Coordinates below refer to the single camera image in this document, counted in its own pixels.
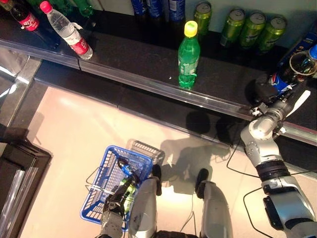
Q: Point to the black shelf base plinth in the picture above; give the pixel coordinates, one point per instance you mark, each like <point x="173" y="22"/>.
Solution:
<point x="148" y="99"/>

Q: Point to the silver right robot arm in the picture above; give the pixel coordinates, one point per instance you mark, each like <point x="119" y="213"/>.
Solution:
<point x="262" y="138"/>

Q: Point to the Coca-Cola bottle red label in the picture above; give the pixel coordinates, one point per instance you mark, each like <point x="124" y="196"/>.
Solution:
<point x="29" y="21"/>

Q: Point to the grey left robot leg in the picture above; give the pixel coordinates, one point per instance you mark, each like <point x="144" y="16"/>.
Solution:
<point x="143" y="205"/>

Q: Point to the green drink can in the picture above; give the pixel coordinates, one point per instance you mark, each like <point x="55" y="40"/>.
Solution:
<point x="251" y="32"/>
<point x="272" y="34"/>
<point x="232" y="28"/>
<point x="202" y="18"/>

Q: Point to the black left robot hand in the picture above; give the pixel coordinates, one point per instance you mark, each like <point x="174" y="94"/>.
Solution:
<point x="116" y="200"/>

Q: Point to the blue Oreo cookie box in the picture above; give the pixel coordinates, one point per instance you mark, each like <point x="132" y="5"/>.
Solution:
<point x="309" y="37"/>

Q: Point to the black shelf board clear rail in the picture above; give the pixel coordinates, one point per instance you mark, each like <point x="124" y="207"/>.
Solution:
<point x="138" y="57"/>
<point x="15" y="37"/>
<point x="307" y="124"/>

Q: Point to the dark robot waist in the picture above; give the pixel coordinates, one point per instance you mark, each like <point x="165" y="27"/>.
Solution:
<point x="173" y="235"/>

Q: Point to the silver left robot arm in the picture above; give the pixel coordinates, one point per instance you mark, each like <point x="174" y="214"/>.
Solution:
<point x="111" y="228"/>

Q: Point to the blue plastic shopping basket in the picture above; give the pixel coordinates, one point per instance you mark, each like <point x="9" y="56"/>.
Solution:
<point x="89" y="214"/>

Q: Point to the clear water bottle red label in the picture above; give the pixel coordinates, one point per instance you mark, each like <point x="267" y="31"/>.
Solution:
<point x="71" y="34"/>

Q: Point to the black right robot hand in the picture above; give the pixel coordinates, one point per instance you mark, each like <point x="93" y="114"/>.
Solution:
<point x="265" y="89"/>

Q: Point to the grey robot leg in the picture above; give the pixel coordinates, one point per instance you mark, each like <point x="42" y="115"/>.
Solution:
<point x="215" y="210"/>
<point x="143" y="205"/>

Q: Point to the grey right robot leg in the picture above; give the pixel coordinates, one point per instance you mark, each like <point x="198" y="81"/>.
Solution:
<point x="215" y="210"/>

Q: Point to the dark side display shelf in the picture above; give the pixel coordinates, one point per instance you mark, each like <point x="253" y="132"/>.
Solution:
<point x="15" y="168"/>

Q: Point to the Pepsi cola bottle blue label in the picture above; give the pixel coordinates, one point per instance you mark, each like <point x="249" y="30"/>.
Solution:
<point x="282" y="80"/>
<point x="154" y="8"/>
<point x="138" y="7"/>
<point x="177" y="10"/>
<point x="126" y="171"/>

